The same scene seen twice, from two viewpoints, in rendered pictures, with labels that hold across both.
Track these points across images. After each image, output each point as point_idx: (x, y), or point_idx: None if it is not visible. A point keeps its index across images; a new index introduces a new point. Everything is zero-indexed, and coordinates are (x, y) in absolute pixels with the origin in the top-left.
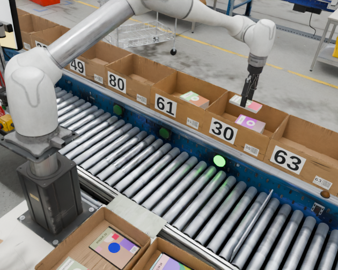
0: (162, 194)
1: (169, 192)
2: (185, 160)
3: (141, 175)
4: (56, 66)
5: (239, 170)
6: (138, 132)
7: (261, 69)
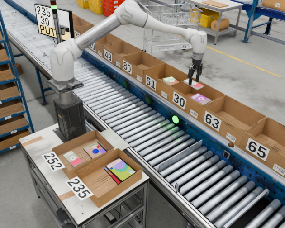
0: (134, 132)
1: None
2: None
3: None
4: (78, 48)
5: (187, 126)
6: (135, 98)
7: (199, 61)
